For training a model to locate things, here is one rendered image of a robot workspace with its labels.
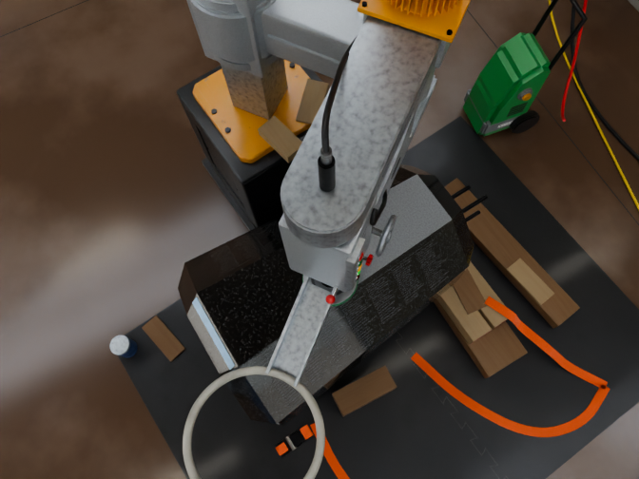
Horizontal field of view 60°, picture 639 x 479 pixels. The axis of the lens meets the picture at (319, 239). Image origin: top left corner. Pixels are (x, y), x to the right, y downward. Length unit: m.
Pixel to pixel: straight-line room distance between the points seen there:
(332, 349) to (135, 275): 1.40
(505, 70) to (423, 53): 1.62
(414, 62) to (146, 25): 2.76
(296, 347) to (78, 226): 1.83
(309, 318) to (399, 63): 0.96
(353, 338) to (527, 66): 1.69
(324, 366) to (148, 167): 1.77
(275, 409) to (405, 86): 1.38
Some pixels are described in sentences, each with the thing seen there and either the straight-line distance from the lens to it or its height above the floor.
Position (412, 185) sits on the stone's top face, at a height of 0.83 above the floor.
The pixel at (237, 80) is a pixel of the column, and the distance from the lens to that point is 2.43.
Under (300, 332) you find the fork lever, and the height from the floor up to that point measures 0.94.
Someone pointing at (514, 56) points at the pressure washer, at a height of 0.54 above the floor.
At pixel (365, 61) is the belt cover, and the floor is 1.70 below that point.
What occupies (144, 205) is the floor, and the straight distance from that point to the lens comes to 3.41.
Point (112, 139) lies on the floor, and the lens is 3.68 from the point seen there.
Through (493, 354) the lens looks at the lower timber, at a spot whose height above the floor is 0.10.
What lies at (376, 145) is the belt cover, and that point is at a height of 1.70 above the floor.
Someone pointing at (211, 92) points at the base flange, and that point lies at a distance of 2.71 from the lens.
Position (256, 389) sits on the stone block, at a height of 0.73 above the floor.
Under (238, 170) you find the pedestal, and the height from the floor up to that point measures 0.74.
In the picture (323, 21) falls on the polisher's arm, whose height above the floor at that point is 1.48.
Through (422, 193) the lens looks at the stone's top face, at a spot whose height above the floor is 0.83.
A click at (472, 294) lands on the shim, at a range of 2.91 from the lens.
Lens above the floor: 2.96
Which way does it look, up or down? 70 degrees down
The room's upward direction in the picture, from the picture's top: 5 degrees counter-clockwise
